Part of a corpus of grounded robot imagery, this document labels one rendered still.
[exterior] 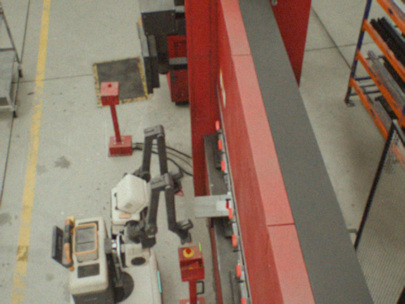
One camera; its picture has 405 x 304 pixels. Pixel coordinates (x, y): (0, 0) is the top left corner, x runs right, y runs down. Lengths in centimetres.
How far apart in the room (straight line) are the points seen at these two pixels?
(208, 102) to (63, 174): 193
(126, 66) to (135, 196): 357
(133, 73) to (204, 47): 281
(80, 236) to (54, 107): 276
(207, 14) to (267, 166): 176
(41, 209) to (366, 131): 340
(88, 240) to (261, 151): 182
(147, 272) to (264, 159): 227
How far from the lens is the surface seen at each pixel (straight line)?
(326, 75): 651
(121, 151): 539
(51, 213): 507
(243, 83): 246
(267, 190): 198
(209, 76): 390
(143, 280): 415
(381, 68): 538
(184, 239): 334
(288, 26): 376
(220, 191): 385
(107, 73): 653
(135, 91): 618
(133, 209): 328
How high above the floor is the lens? 379
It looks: 44 degrees down
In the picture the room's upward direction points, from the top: 1 degrees counter-clockwise
